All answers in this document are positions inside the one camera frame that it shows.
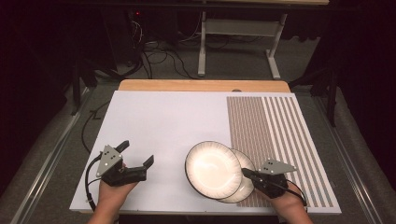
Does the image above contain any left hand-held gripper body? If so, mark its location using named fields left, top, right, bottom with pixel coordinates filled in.
left=95, top=144, right=148, bottom=188

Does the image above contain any white board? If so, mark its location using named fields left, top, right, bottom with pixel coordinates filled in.
left=68, top=90, right=343, bottom=217

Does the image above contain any bundle of black floor cables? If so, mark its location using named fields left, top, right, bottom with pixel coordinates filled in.
left=125, top=18, right=200, bottom=80

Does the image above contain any white plate with dark rim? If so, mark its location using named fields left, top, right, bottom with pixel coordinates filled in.
left=184, top=140, right=244, bottom=201
left=218, top=147, right=257, bottom=204

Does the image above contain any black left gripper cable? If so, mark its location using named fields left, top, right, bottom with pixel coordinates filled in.
left=84, top=152, right=104, bottom=213

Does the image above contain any black stand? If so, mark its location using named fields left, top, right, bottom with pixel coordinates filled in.
left=69, top=59, right=99, bottom=117
left=288, top=66, right=340, bottom=128

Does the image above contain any white metal table frame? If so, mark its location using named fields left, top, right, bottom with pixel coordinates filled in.
left=192, top=0, right=331, bottom=80

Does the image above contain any brown striped placemat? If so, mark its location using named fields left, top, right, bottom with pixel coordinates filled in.
left=226, top=95, right=334, bottom=209

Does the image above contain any aluminium floor rail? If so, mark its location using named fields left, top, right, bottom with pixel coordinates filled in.
left=8, top=88, right=94, bottom=224
left=312, top=94, right=387, bottom=224

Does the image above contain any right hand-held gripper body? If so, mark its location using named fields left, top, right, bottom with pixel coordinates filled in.
left=248, top=159, right=298, bottom=200

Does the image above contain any black floor cable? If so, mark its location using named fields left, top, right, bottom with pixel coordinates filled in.
left=80, top=100, right=111, bottom=155

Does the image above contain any person's left hand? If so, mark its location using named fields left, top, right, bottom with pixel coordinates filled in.
left=96, top=181, right=138, bottom=213

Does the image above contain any person's right hand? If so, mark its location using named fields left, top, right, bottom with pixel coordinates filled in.
left=255, top=182, right=311, bottom=220

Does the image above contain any wooden table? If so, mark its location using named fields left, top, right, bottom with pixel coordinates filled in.
left=118, top=78, right=291, bottom=93

